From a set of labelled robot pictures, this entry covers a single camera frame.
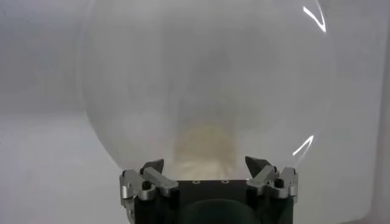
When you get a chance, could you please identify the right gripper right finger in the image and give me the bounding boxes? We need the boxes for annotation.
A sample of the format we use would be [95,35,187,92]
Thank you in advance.
[245,155,299,200]

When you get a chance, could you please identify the white round plate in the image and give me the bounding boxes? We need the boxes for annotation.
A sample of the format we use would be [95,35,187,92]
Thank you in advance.
[77,0,336,183]

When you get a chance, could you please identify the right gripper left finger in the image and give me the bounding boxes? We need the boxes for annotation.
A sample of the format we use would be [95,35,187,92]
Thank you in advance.
[119,158,180,211]

